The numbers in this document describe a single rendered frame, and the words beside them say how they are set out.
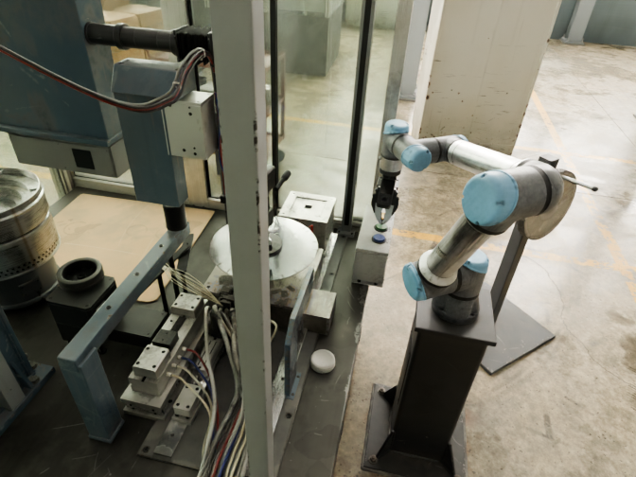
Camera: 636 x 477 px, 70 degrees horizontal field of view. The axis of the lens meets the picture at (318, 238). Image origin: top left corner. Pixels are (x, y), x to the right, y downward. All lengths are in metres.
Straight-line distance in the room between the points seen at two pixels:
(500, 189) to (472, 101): 3.38
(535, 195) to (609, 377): 1.77
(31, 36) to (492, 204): 1.03
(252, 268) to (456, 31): 3.73
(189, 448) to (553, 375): 1.87
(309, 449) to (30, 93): 1.05
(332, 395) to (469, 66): 3.43
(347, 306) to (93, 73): 0.96
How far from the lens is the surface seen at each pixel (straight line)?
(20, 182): 1.65
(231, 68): 0.46
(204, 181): 1.92
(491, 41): 4.26
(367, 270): 1.55
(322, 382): 1.30
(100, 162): 1.24
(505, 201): 1.02
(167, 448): 1.22
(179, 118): 0.99
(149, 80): 1.00
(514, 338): 2.65
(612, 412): 2.59
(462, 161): 1.34
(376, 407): 2.17
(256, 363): 0.70
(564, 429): 2.41
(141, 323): 1.39
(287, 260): 1.34
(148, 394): 1.25
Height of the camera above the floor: 1.79
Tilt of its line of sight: 36 degrees down
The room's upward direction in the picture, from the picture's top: 3 degrees clockwise
